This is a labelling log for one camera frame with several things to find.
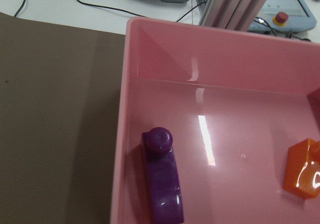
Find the pink plastic box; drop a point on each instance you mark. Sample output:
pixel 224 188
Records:
pixel 234 103

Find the orange toy block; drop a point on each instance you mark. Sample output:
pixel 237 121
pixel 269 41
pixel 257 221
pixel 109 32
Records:
pixel 302 169

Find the aluminium frame post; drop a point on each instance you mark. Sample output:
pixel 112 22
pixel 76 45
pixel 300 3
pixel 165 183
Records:
pixel 235 15

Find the teach pendant with red button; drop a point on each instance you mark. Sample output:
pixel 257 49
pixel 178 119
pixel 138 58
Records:
pixel 284 15

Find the purple toy block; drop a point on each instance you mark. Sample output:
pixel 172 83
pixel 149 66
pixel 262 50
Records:
pixel 161 176

